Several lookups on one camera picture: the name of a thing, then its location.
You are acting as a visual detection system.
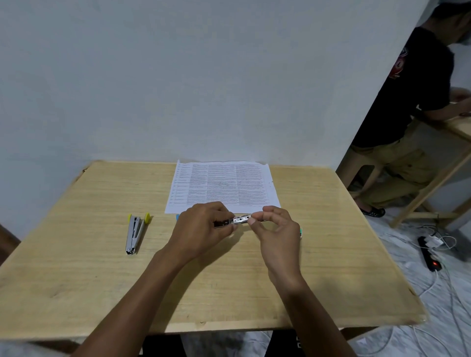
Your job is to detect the person's right hand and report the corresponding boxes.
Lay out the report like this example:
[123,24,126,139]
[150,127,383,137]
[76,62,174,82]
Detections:
[247,205,305,286]

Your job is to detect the person's left hand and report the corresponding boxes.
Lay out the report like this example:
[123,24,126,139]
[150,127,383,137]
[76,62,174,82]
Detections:
[166,202,238,266]

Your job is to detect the silver metal stapler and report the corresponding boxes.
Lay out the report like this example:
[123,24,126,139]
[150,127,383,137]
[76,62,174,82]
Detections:
[213,214,266,229]

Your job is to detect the person's right forearm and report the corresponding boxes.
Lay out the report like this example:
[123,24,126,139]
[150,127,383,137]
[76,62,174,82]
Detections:
[270,277,358,357]

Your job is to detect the person's left forearm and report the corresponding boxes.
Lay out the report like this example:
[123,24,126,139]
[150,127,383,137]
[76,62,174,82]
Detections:
[72,248,194,357]

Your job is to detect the printed white paper sheet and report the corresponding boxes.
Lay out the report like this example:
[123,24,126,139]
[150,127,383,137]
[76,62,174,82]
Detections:
[164,160,282,215]

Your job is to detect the silver stapler with yellow ends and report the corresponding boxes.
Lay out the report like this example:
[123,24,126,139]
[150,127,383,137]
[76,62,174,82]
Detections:
[125,213,151,256]

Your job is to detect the beige plastic stool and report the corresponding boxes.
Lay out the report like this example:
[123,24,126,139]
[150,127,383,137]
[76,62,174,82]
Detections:
[336,146,384,197]

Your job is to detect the person's black trousers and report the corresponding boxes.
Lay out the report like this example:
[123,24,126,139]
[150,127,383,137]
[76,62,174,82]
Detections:
[142,328,299,357]

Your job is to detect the black power strip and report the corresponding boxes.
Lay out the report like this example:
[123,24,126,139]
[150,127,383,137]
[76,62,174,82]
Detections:
[417,236,442,272]

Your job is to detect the light wooden side table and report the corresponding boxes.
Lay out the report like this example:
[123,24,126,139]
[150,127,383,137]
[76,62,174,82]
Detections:
[389,115,471,229]

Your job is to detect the white cable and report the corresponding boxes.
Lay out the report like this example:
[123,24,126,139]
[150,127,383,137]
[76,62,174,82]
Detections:
[406,224,471,357]

